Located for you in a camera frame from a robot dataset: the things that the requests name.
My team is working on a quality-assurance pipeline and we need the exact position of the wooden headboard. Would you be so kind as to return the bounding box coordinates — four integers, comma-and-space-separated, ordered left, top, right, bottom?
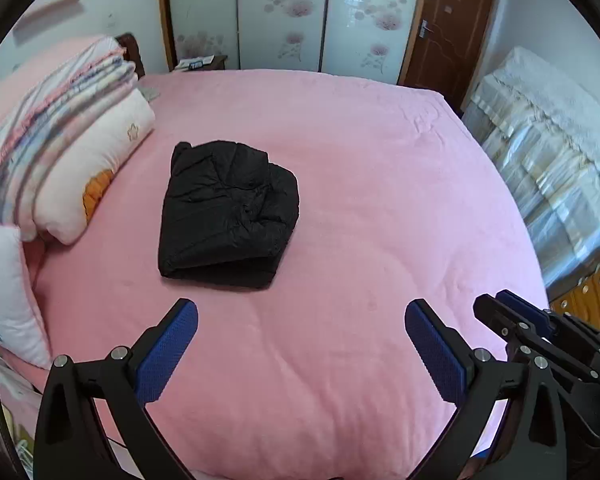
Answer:
116, 32, 147, 78

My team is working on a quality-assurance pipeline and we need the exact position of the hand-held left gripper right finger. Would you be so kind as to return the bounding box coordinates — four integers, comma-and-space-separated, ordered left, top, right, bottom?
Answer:
404, 298, 568, 480

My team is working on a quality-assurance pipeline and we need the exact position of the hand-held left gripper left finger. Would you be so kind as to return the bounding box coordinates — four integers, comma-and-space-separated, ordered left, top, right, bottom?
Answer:
32, 298, 199, 480

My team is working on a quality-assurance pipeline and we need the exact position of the small box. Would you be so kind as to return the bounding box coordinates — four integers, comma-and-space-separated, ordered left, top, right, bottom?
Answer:
176, 56, 215, 71

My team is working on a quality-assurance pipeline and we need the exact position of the pink bed blanket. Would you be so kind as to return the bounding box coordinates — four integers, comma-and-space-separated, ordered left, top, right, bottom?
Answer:
32, 67, 551, 480

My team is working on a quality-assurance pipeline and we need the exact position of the wooden drawer cabinet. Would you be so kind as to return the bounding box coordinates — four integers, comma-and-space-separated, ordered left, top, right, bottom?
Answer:
550, 255, 600, 336

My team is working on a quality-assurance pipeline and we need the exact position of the black puffer jacket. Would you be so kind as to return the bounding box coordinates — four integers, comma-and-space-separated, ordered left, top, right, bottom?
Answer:
157, 141, 301, 291

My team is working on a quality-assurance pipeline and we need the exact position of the wooden nightstand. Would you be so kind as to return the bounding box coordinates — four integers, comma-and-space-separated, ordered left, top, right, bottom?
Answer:
172, 55, 228, 73

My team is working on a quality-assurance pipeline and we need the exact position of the white printed pillow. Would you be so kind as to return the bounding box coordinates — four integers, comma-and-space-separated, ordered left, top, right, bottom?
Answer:
0, 222, 53, 371

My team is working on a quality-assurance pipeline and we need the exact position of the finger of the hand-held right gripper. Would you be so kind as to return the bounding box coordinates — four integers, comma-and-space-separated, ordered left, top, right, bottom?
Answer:
495, 289, 600, 362
472, 294, 600, 387

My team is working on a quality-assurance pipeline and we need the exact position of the covered furniture with cloth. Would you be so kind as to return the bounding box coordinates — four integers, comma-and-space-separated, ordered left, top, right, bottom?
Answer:
462, 46, 600, 291

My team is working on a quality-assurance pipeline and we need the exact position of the floral sliding door wardrobe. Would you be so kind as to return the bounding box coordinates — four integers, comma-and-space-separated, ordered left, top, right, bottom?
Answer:
157, 0, 426, 86

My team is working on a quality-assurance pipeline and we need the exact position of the white wall shelf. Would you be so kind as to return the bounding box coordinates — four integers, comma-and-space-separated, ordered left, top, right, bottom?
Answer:
12, 0, 93, 43

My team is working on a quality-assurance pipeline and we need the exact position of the brown wooden door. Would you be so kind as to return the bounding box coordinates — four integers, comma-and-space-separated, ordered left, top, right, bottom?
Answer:
397, 0, 501, 116

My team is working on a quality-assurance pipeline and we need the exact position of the folded striped pink quilt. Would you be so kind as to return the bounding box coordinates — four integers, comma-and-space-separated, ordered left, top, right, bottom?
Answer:
0, 35, 140, 241

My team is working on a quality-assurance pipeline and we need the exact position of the peach cartoon print pillow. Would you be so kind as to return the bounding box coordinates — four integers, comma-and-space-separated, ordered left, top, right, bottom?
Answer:
32, 87, 157, 246

